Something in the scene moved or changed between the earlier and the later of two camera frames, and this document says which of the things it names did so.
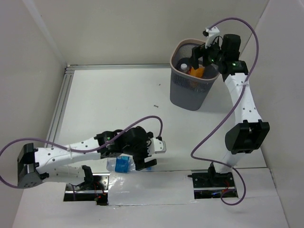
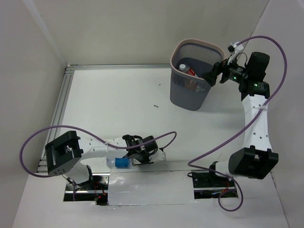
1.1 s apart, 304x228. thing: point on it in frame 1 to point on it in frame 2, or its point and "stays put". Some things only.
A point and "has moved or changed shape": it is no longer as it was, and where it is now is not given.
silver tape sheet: [150, 187] stays put
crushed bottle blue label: [120, 164] has moved or changed shape
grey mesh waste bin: [189, 87] stays put
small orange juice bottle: [199, 72] to [192, 83]
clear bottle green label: [198, 87] stays put
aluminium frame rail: [66, 83] stays put
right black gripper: [197, 52] to [211, 76]
